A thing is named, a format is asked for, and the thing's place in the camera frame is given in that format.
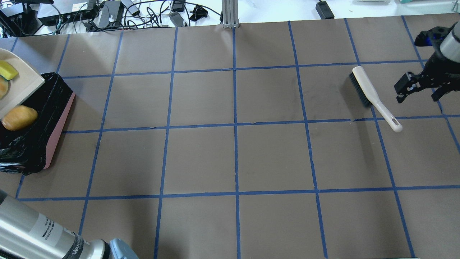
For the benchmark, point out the black power adapter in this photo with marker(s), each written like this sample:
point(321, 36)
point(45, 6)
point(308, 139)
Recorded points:
point(110, 14)

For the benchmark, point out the aluminium frame post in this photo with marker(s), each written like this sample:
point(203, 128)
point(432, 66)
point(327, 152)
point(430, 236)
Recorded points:
point(230, 18)

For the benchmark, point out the pink bin with black bag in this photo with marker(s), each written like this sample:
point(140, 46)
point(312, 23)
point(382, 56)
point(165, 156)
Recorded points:
point(24, 151)

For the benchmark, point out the beige brush black bristles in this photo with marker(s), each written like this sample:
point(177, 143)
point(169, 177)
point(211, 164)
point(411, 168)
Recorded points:
point(369, 96)

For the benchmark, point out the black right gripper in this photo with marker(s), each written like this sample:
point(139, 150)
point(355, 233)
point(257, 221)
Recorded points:
point(437, 66)

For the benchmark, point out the yellow green sponge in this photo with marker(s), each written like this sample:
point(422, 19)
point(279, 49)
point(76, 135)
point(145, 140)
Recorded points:
point(7, 71)

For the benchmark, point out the yellow toy potato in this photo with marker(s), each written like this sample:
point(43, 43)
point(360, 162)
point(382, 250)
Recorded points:
point(19, 118)

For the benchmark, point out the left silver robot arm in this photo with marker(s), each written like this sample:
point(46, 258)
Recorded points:
point(27, 234)

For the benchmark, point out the black computer box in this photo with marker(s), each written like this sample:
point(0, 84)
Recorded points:
point(67, 10)

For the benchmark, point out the beige plastic dustpan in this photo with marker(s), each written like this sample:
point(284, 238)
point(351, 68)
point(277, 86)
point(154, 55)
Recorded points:
point(22, 86)

